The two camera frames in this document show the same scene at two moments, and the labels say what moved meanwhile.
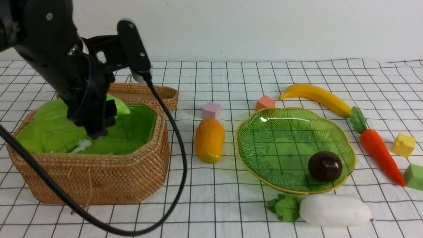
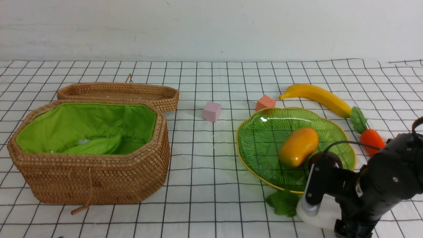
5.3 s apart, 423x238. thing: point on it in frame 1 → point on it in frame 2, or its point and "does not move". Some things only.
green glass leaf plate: x=277 y=143 does not move
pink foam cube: x=211 y=110 does not move
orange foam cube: x=264 y=102 does not move
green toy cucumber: x=122 y=107 → x=108 y=145
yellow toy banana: x=326 y=97 does not move
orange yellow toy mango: x=210 y=138 → x=298 y=145
